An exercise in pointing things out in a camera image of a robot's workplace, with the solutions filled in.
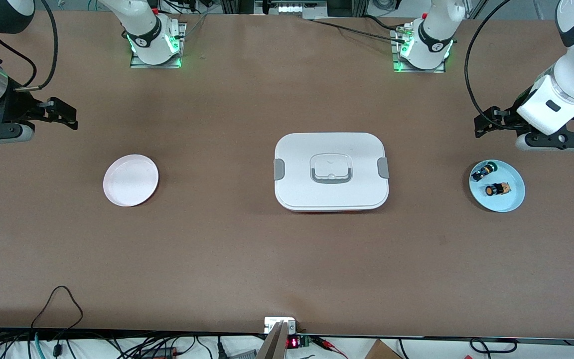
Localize dark metal frame rack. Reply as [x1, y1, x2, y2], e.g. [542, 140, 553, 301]
[220, 0, 370, 19]

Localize green push-button switch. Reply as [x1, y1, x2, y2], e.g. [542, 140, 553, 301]
[471, 161, 498, 182]

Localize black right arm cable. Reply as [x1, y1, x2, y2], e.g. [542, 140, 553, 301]
[0, 0, 59, 93]

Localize black cable on table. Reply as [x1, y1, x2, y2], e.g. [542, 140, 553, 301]
[311, 15, 412, 46]

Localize grey metal post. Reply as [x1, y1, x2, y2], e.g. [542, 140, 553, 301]
[255, 321, 290, 359]

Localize white lidded plastic container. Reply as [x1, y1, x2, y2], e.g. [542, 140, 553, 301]
[273, 132, 390, 213]

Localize brown cardboard piece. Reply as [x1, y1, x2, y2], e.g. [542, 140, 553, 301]
[364, 339, 403, 359]

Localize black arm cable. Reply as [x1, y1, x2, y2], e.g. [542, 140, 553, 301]
[0, 0, 59, 93]
[463, 0, 514, 131]

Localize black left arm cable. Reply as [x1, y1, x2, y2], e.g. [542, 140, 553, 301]
[463, 0, 514, 131]

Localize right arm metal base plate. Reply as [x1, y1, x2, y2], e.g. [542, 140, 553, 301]
[130, 22, 188, 69]

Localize orange black device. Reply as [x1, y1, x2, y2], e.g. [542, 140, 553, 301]
[140, 346, 178, 359]

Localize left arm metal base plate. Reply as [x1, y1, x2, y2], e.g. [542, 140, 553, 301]
[391, 25, 448, 74]

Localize red black clip leads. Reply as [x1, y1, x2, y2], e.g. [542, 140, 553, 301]
[312, 336, 350, 359]

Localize small white box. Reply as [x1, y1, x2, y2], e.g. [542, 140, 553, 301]
[264, 317, 297, 335]

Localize black looped thin cable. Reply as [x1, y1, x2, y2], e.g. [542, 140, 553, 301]
[30, 285, 84, 359]

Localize pale pink round plate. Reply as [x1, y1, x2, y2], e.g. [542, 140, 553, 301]
[103, 154, 159, 207]

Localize light blue round plate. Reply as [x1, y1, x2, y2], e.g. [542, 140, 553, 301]
[469, 159, 526, 213]

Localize black coiled cable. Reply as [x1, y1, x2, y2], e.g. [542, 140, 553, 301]
[469, 338, 519, 359]

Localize white labelled device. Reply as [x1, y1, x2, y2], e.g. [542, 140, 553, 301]
[277, 1, 327, 15]

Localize orange push-button switch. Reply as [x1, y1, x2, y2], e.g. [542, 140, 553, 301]
[484, 182, 512, 197]

